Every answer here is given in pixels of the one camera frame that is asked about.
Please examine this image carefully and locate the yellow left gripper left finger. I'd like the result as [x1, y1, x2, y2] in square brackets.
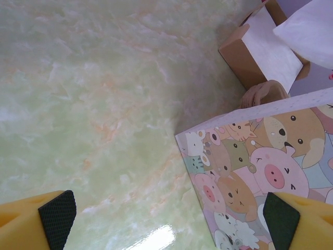
[0, 190, 76, 250]

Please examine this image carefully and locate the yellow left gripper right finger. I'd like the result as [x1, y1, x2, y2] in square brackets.
[262, 192, 333, 250]

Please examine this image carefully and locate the cartoon animal paper bag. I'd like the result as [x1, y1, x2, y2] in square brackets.
[174, 87, 333, 250]

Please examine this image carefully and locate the white paper napkin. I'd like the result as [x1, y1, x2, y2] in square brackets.
[272, 0, 333, 70]
[240, 5, 304, 94]

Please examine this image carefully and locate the brown pulp cup carrier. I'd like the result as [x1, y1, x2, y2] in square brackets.
[240, 80, 289, 109]

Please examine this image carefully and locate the white napkin on cardboard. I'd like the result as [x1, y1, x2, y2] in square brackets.
[218, 0, 312, 96]

